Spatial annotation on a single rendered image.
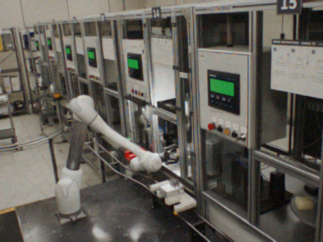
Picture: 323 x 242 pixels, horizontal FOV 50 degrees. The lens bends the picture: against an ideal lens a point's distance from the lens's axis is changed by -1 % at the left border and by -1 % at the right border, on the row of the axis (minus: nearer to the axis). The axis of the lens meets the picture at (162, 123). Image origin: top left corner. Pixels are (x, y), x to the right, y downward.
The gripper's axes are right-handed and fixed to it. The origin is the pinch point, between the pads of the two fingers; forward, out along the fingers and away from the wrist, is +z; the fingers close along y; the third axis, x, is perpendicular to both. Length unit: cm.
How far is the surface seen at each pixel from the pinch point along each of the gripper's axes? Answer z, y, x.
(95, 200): -63, -32, 26
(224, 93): -17, 59, -74
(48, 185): -70, -101, 223
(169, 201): -34, -13, -39
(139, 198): -34.3, -32.4, 8.3
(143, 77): -15, 55, 27
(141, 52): -14, 74, 27
